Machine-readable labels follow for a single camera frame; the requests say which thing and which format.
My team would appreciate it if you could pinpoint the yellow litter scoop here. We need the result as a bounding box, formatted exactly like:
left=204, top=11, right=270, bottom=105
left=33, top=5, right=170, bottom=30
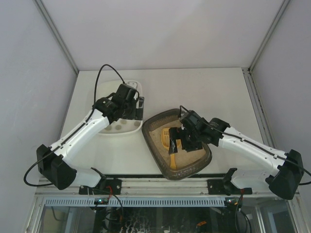
left=161, top=128, right=181, bottom=169

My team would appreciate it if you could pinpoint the dark brown litter box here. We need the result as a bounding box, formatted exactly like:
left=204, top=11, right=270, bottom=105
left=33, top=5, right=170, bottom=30
left=141, top=109, right=212, bottom=181

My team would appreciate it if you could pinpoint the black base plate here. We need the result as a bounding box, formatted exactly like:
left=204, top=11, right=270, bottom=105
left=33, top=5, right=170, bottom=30
left=79, top=178, right=122, bottom=195
left=207, top=179, right=253, bottom=196

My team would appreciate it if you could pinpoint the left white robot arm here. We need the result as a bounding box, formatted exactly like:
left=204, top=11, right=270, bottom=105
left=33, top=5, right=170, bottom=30
left=36, top=80, right=144, bottom=190

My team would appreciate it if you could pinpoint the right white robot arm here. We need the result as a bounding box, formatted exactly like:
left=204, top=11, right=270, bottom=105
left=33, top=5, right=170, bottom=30
left=169, top=110, right=305, bottom=200

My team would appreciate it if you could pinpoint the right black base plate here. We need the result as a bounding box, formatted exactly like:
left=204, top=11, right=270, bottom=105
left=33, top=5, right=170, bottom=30
left=207, top=179, right=253, bottom=196

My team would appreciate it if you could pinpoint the left aluminium frame post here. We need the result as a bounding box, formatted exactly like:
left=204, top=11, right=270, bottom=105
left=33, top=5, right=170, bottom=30
left=33, top=0, right=79, bottom=75

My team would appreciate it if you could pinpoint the right aluminium frame post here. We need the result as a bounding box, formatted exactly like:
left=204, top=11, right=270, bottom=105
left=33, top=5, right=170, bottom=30
left=248, top=0, right=292, bottom=72

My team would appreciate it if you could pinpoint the aluminium frame post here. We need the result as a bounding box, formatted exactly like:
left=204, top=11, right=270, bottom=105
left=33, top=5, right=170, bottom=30
left=248, top=0, right=292, bottom=72
left=33, top=0, right=79, bottom=75

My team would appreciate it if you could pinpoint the grey slotted cable duct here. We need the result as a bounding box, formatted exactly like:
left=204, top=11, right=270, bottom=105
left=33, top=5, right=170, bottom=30
left=44, top=197, right=225, bottom=207

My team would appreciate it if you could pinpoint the aluminium mounting rail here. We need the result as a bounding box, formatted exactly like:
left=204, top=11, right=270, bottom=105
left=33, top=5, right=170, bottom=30
left=35, top=176, right=300, bottom=196

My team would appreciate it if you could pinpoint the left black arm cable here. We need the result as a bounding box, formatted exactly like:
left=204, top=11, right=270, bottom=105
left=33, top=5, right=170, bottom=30
left=23, top=64, right=127, bottom=187

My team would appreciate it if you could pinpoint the right side aluminium rail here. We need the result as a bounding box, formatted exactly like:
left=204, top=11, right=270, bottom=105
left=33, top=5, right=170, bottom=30
left=242, top=67, right=277, bottom=148

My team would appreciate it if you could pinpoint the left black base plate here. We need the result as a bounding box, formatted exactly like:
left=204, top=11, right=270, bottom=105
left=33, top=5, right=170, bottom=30
left=79, top=178, right=122, bottom=195

